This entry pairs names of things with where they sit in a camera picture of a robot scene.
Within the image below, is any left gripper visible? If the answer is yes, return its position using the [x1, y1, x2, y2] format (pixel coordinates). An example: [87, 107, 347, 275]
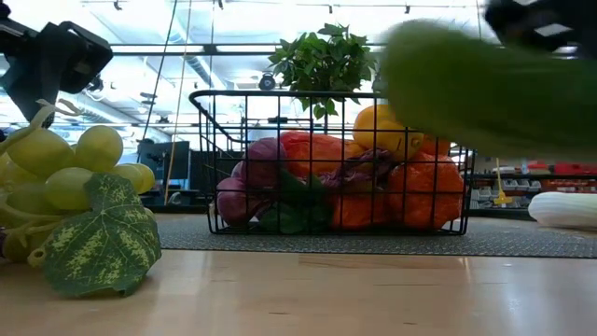
[0, 21, 113, 127]

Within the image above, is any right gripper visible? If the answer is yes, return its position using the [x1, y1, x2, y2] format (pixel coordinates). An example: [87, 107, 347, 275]
[484, 0, 597, 52]

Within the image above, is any large green cucumber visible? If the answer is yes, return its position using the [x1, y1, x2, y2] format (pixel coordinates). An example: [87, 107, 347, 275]
[381, 18, 597, 162]

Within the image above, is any green grape bunch with leaf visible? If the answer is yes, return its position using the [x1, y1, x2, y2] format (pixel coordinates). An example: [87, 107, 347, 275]
[0, 97, 163, 299]

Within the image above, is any yellow lemon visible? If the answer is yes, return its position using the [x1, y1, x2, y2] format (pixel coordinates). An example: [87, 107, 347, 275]
[352, 104, 425, 162]

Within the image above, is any black wire basket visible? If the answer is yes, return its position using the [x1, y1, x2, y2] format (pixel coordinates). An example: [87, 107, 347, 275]
[187, 90, 476, 237]

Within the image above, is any orange bell pepper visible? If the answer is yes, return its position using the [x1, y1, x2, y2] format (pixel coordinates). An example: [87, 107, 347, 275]
[385, 151, 466, 231]

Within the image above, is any white oblong vegetable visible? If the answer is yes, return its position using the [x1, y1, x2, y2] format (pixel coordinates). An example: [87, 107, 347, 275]
[528, 190, 597, 233]

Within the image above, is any red-orange mango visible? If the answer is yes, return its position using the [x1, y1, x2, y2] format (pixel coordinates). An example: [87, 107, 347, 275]
[278, 130, 368, 178]

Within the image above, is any black monitor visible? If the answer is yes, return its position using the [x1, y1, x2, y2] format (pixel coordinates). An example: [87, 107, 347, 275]
[137, 141, 191, 181]

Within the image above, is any large red plastic bin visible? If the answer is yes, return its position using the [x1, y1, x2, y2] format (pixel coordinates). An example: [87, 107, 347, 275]
[554, 161, 597, 176]

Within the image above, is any storage shelf with small bins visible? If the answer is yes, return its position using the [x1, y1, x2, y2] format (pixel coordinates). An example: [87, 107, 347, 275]
[465, 161, 597, 220]

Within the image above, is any green potted plant, black pot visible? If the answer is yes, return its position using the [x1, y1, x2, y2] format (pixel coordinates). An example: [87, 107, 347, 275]
[268, 22, 379, 120]

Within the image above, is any orange carrot with green top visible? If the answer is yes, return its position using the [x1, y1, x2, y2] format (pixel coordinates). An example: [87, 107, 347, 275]
[258, 170, 391, 234]

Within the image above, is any grey woven placemat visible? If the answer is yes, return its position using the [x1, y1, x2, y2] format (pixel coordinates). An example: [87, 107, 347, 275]
[156, 213, 597, 259]

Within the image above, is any black hanging cable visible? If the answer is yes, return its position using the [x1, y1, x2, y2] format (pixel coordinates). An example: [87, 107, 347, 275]
[137, 0, 179, 162]

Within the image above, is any yellow hanging rope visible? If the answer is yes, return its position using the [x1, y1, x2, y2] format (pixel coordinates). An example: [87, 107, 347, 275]
[163, 0, 193, 205]

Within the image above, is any yellow string with clamp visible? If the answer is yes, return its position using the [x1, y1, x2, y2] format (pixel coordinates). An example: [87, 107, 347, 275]
[493, 157, 513, 206]

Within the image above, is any black metal rig frame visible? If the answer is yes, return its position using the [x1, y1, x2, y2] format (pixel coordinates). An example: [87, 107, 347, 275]
[139, 203, 533, 221]

